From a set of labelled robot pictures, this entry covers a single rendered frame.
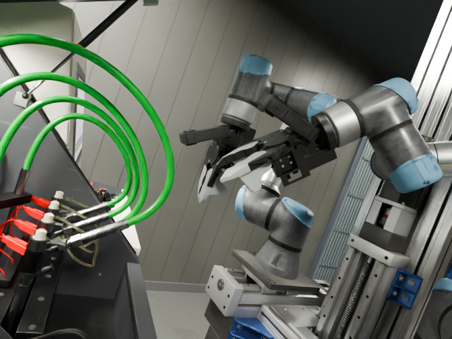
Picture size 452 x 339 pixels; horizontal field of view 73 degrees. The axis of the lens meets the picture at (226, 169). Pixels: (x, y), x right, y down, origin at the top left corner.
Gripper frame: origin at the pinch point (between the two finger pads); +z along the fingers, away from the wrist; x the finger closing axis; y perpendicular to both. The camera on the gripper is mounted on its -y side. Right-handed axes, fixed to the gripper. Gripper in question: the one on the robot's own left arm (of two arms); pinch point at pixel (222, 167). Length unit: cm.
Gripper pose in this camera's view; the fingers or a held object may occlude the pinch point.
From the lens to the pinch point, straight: 55.6
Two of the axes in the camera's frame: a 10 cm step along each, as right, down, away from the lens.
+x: -1.0, -3.3, 9.4
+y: 4.1, 8.4, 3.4
